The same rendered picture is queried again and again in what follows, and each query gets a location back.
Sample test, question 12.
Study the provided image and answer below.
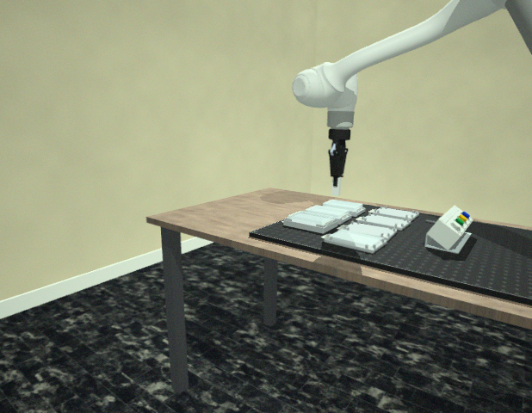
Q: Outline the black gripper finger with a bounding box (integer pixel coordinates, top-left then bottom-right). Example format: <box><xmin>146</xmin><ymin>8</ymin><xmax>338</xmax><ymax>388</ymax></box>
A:
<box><xmin>328</xmin><ymin>144</ymin><xmax>343</xmax><ymax>196</ymax></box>
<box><xmin>340</xmin><ymin>145</ymin><xmax>348</xmax><ymax>190</ymax></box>

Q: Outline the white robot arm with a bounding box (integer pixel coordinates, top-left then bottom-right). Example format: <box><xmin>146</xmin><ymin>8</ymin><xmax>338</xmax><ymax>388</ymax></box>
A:
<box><xmin>292</xmin><ymin>0</ymin><xmax>532</xmax><ymax>129</ymax></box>

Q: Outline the white button panel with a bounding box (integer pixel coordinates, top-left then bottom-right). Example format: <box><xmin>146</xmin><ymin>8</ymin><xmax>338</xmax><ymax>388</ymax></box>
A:
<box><xmin>424</xmin><ymin>206</ymin><xmax>473</xmax><ymax>254</ymax></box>

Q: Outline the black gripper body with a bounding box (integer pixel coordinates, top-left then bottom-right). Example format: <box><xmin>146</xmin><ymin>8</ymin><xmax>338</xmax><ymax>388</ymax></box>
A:
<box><xmin>329</xmin><ymin>129</ymin><xmax>350</xmax><ymax>156</ymax></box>

